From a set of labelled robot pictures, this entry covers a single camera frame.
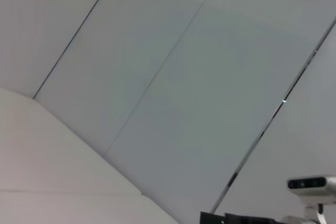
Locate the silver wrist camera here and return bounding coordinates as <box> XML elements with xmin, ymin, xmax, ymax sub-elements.
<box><xmin>287</xmin><ymin>174</ymin><xmax>336</xmax><ymax>206</ymax></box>

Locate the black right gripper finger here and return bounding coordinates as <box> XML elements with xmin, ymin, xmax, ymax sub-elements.
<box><xmin>199</xmin><ymin>211</ymin><xmax>278</xmax><ymax>224</ymax></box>

